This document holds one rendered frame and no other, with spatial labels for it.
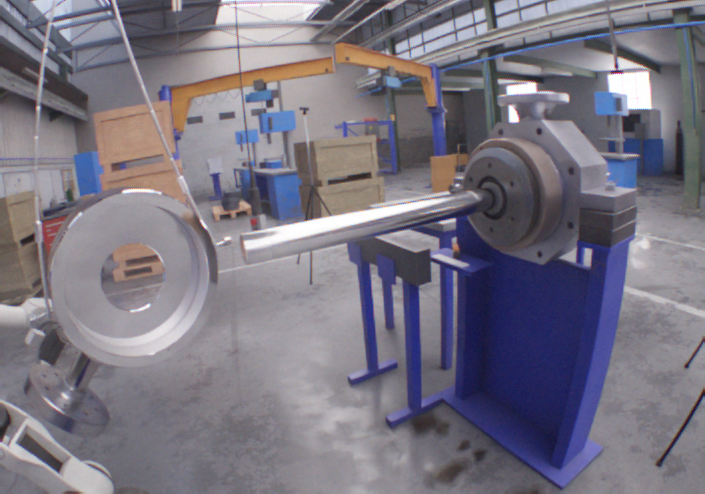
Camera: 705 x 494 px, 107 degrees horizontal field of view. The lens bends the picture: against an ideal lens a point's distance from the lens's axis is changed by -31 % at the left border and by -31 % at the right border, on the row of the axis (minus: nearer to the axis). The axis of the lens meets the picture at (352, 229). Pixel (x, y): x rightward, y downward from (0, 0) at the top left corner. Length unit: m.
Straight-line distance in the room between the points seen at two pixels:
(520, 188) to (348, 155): 4.50
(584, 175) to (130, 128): 4.61
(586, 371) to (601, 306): 0.25
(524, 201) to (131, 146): 4.44
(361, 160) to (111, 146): 3.47
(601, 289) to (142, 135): 4.69
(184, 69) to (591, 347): 14.09
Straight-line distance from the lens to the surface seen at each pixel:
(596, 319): 1.27
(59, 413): 0.80
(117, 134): 4.94
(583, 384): 1.40
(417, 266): 1.43
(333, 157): 5.36
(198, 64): 14.43
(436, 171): 8.30
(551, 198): 1.16
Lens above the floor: 1.30
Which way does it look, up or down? 13 degrees down
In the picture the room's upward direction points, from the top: 6 degrees counter-clockwise
